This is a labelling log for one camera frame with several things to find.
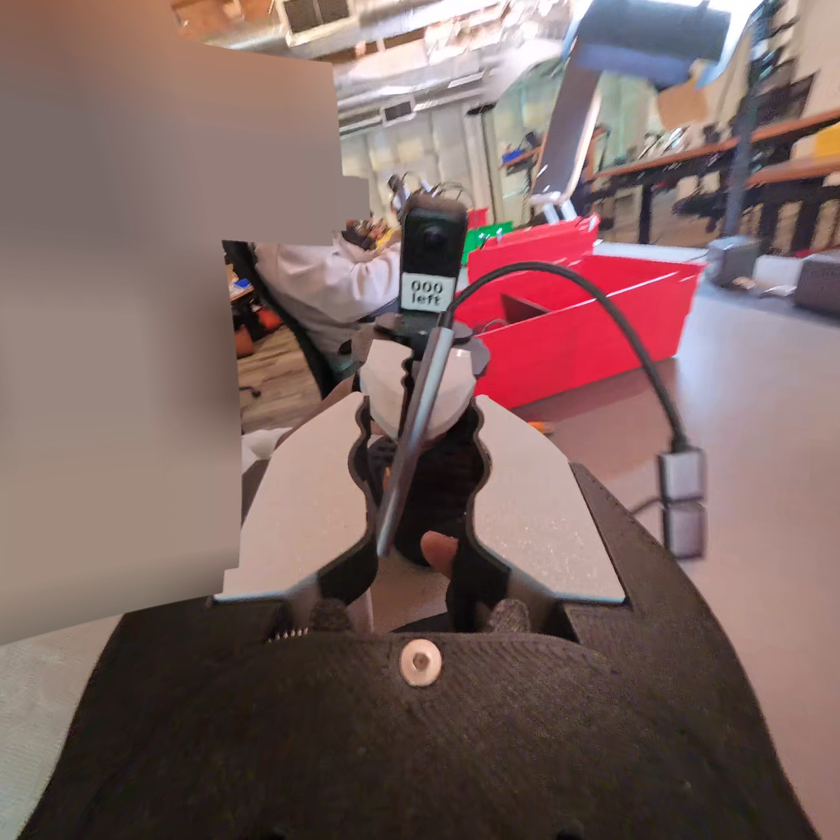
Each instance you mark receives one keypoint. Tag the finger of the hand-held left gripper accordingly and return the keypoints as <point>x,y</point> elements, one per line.
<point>453,394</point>
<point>384,387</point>

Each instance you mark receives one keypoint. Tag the green plastic bin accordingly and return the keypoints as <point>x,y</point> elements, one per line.
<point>489,239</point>

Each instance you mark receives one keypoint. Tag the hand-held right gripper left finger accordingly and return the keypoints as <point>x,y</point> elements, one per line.
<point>302,512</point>

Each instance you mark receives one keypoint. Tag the small grey adapter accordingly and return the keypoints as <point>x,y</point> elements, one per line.
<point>686,531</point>

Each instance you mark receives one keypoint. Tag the black desk chair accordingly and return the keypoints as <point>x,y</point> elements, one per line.
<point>308,354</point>

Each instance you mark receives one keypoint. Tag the person's left hand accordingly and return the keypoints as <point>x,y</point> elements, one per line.
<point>439,554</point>

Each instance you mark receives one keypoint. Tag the thin metal rod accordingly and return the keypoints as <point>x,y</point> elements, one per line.
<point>413,446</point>

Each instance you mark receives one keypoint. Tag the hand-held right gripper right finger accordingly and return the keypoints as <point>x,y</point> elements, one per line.
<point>538,518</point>

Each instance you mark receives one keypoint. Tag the red plastic bin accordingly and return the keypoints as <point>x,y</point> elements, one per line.
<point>577,354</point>

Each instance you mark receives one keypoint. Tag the long wooden workbench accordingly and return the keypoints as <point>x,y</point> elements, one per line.
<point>722,148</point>

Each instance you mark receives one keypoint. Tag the grey angled stand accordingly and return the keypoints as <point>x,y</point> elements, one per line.
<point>577,118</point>

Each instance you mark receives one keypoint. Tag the grey metal box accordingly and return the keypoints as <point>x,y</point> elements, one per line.
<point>820,282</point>
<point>735,262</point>

